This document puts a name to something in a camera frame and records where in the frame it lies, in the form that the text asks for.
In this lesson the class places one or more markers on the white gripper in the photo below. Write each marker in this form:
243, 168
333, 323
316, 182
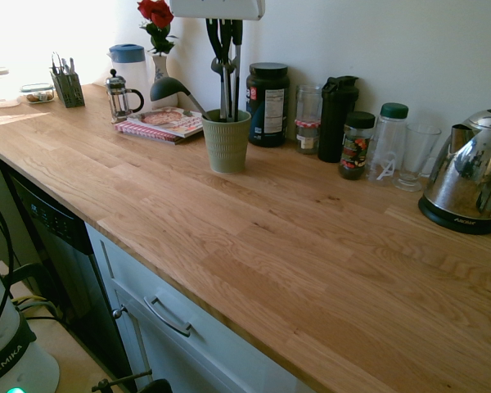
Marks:
217, 8

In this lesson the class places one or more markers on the steel tongs with black tips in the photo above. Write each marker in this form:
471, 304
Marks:
237, 61

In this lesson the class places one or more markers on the clear bottle with green lid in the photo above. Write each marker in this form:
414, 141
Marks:
388, 139

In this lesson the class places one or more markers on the round metal cabinet knob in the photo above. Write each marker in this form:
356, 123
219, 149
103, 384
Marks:
118, 313

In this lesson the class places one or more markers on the white vase with blue pattern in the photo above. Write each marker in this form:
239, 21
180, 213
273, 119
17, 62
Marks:
160, 71

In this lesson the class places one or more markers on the white pitcher with blue lid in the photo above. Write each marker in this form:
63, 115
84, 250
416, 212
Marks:
131, 67

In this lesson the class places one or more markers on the spice jar with black lid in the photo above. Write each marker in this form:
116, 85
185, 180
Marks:
356, 147

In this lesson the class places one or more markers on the pizza cover cookbook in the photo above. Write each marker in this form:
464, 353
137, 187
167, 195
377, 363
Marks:
168, 120

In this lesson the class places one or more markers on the glass food container with nuts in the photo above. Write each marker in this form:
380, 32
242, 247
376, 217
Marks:
37, 94

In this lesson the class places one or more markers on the grey cutlery caddy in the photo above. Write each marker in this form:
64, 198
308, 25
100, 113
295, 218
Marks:
68, 90

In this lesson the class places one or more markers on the glass french press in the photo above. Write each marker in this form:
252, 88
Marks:
120, 98

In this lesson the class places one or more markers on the glass jar with checkered band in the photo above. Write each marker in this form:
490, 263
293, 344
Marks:
307, 118

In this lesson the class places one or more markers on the black ladle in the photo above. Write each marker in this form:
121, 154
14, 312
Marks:
165, 88

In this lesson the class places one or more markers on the stainless steel electric kettle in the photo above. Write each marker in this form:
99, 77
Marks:
470, 172

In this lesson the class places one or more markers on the black protein powder tub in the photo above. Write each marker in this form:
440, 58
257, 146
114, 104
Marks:
268, 106

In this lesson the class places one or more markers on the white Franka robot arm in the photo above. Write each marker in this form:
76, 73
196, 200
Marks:
12, 352

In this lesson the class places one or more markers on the black shaker bottle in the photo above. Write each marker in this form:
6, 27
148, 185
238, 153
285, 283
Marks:
337, 118

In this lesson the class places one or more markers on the pale green drawer cabinet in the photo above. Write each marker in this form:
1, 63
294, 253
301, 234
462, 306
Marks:
196, 352

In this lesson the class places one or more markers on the black dishwasher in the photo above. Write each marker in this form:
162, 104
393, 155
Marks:
69, 262

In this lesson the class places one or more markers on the metal cutlery piece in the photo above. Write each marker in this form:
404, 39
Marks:
71, 65
65, 66
56, 63

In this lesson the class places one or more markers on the green ribbed utensil holder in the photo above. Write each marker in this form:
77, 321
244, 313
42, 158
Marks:
227, 143

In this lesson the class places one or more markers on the clear drinking glass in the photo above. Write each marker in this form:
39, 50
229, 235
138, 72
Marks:
419, 151

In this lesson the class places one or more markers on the black kettle base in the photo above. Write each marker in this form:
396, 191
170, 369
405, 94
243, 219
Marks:
454, 219

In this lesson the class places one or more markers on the red rose flower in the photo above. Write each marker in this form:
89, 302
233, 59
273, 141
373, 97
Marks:
157, 14

